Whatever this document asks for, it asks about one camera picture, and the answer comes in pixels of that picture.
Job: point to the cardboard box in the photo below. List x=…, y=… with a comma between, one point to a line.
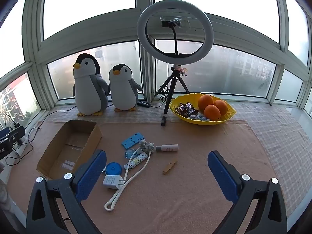
x=56, y=148

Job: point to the black tripod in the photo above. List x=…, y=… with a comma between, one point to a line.
x=174, y=80

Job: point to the pink lotion bottle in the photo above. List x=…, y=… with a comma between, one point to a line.
x=169, y=148

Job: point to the blue phone stand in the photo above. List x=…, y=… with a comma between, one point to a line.
x=130, y=141

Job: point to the white patterned tube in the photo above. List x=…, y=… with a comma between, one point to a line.
x=137, y=160

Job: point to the small penguin plush toy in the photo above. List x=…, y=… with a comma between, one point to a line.
x=123, y=90

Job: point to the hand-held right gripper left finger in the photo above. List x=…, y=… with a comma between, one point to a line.
x=91, y=175

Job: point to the white power adapter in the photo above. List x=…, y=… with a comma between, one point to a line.
x=111, y=181

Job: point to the orange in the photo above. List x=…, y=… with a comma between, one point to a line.
x=222, y=106
x=205, y=102
x=212, y=113

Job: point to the large penguin plush toy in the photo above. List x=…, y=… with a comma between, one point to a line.
x=87, y=87

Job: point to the white window frame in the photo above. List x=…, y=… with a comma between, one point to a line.
x=143, y=29

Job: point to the white power strip with chargers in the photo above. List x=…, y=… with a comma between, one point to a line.
x=31, y=148

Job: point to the peach blanket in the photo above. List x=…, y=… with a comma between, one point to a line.
x=170, y=199

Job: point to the yellow bowl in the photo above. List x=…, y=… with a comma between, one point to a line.
x=226, y=118

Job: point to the pile of wrapped candies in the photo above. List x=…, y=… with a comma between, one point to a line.
x=187, y=111

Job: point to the black webcam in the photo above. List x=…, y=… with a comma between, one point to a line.
x=173, y=23

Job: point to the checked cloth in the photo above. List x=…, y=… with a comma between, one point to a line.
x=280, y=131

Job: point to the blue round case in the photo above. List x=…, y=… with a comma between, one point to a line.
x=114, y=168

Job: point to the black marker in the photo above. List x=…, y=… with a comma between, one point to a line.
x=163, y=121

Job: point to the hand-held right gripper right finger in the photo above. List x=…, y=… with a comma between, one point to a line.
x=223, y=175

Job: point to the wooden clothespin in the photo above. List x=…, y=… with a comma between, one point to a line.
x=170, y=167

